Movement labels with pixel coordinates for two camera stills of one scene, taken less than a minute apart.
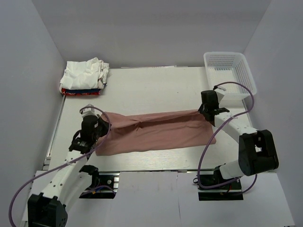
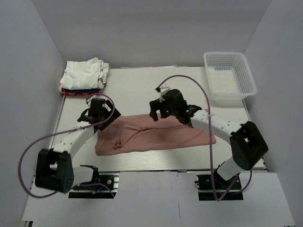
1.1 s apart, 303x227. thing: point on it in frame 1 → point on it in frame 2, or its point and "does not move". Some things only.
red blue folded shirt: (81, 92) does not move
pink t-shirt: (142, 131) does not move
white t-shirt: (88, 75) does not move
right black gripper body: (201, 109) → (173, 111)
